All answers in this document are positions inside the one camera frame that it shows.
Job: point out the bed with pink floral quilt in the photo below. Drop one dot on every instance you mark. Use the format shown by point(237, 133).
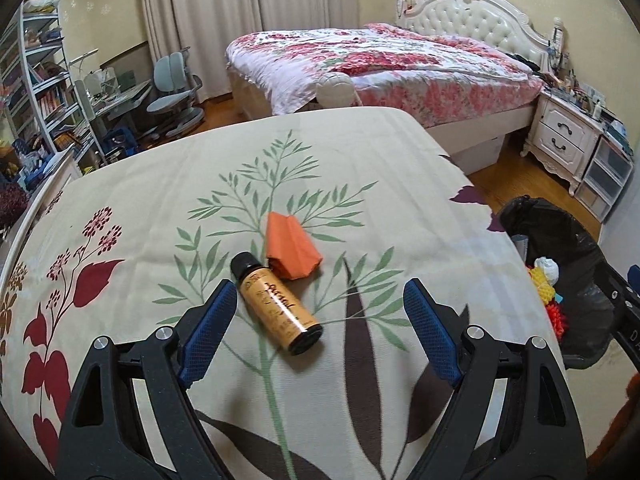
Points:
point(436, 79)

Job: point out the white tufted headboard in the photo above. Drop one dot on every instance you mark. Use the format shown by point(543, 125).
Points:
point(497, 23)

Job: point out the white tissue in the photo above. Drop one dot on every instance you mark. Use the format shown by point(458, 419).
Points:
point(549, 268)

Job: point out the cream floral bed sheet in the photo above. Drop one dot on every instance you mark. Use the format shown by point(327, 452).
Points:
point(316, 222)

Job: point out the plastic drawer unit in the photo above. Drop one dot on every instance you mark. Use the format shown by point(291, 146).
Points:
point(605, 178)

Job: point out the black trash bin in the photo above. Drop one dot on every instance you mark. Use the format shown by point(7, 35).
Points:
point(555, 234)

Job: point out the grey desk chair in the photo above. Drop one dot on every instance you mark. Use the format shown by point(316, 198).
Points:
point(178, 88)

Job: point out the orange folded paper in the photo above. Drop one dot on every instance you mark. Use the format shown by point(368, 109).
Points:
point(290, 253)

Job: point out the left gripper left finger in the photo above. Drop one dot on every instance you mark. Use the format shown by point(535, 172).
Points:
point(102, 435)

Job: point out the white storage box under bed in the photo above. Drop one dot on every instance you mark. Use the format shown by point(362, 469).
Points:
point(480, 156)

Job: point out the white bookshelf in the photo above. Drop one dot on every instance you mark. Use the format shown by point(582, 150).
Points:
point(39, 99)

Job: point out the yellow foam fruit net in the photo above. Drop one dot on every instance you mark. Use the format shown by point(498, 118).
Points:
point(545, 290)

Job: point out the study desk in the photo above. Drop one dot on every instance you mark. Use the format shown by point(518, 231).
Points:
point(101, 113)

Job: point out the white camel milk box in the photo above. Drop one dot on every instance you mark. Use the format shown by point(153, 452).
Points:
point(520, 242)

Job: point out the white round bedpost knob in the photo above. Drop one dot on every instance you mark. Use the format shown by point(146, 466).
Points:
point(334, 90)

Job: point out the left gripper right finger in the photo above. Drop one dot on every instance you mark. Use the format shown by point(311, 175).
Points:
point(511, 415)

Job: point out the white nightstand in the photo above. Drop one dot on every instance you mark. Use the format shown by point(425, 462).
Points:
point(562, 139)

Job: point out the red foam fruit net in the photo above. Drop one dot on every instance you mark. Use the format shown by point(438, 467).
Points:
point(557, 319)

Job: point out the amber bottle black cap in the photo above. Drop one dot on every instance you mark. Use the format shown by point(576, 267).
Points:
point(279, 310)

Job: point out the beige curtains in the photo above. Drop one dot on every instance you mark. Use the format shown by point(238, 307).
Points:
point(206, 28)

